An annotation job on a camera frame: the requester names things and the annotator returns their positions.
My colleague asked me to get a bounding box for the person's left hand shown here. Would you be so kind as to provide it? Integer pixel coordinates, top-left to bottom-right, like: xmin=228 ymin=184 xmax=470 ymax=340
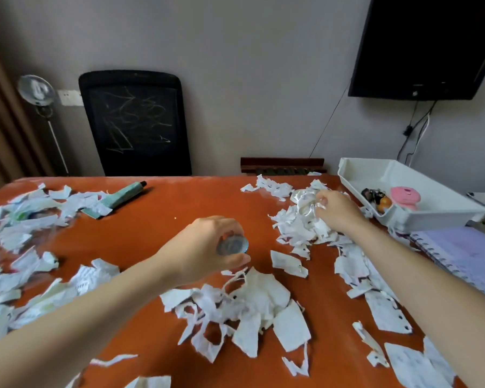
xmin=155 ymin=216 xmax=252 ymax=286

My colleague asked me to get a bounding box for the person's right hand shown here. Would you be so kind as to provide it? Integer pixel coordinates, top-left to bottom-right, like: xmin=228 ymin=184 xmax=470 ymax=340
xmin=314 ymin=190 xmax=367 ymax=235

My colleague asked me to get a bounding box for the shiny clear plastic wrap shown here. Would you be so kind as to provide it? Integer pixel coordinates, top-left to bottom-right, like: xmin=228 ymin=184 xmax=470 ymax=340
xmin=293 ymin=188 xmax=328 ymax=218

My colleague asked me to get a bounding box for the person's right forearm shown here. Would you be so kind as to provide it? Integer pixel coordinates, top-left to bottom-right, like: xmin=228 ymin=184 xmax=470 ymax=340
xmin=347 ymin=221 xmax=485 ymax=388

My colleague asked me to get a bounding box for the person's left forearm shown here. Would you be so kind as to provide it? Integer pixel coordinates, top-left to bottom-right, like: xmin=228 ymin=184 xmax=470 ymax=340
xmin=0 ymin=254 xmax=179 ymax=388

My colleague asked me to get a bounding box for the pile of torn paper scraps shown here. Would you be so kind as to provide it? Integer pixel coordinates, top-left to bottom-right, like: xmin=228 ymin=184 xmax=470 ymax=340
xmin=160 ymin=267 xmax=312 ymax=378
xmin=240 ymin=174 xmax=414 ymax=336
xmin=0 ymin=182 xmax=120 ymax=349

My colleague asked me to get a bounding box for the torn white paper scrap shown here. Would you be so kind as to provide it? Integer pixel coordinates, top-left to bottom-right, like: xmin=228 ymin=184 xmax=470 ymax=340
xmin=352 ymin=321 xmax=390 ymax=368
xmin=123 ymin=375 xmax=173 ymax=388
xmin=270 ymin=250 xmax=309 ymax=279
xmin=384 ymin=342 xmax=453 ymax=388
xmin=423 ymin=336 xmax=458 ymax=385

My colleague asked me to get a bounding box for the black clip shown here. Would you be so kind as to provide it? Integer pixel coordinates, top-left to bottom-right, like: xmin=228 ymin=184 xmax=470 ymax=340
xmin=361 ymin=188 xmax=387 ymax=205

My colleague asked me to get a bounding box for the dark brown wooden rack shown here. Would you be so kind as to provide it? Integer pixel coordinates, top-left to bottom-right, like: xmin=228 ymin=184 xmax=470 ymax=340
xmin=240 ymin=157 xmax=327 ymax=176

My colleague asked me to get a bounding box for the pink round plastic item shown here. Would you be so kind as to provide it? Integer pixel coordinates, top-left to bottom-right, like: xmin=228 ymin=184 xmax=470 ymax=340
xmin=390 ymin=186 xmax=421 ymax=211

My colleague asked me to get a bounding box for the white plastic tray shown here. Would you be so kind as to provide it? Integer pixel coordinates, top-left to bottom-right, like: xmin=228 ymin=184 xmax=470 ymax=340
xmin=338 ymin=158 xmax=485 ymax=234

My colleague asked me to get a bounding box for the green tube with black cap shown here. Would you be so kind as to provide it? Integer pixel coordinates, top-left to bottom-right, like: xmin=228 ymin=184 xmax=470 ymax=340
xmin=81 ymin=181 xmax=148 ymax=220

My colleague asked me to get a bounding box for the spiral notebook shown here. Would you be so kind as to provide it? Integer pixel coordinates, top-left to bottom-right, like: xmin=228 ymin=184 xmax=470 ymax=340
xmin=410 ymin=226 xmax=485 ymax=304

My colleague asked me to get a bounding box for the thin torn white paper strip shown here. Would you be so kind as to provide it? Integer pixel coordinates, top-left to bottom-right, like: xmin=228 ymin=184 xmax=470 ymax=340
xmin=90 ymin=354 xmax=138 ymax=368

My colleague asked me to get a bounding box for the black mesh office chair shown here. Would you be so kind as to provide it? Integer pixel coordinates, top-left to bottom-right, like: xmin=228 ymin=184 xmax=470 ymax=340
xmin=78 ymin=70 xmax=193 ymax=177

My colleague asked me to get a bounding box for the brown curtain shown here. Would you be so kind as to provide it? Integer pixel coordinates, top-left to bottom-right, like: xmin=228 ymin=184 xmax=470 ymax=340
xmin=0 ymin=28 xmax=56 ymax=195

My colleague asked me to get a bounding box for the silver floor lamp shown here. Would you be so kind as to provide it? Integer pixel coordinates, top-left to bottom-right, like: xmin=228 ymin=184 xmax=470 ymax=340
xmin=17 ymin=74 xmax=70 ymax=176

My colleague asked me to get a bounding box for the thin black cable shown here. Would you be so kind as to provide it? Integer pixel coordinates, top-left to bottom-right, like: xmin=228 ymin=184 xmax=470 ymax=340
xmin=309 ymin=85 xmax=351 ymax=159

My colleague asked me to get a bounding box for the black power cable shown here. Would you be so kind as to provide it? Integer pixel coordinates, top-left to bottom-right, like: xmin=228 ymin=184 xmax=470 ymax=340
xmin=396 ymin=100 xmax=438 ymax=163

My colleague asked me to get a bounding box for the white cable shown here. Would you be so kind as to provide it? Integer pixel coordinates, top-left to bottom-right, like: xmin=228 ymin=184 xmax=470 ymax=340
xmin=406 ymin=112 xmax=432 ymax=165

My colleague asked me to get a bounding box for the black wall television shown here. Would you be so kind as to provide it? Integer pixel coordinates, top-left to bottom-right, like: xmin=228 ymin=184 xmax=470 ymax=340
xmin=348 ymin=0 xmax=485 ymax=102

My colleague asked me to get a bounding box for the white wall outlet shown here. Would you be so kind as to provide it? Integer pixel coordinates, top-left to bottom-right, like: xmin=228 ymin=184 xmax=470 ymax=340
xmin=58 ymin=90 xmax=84 ymax=106

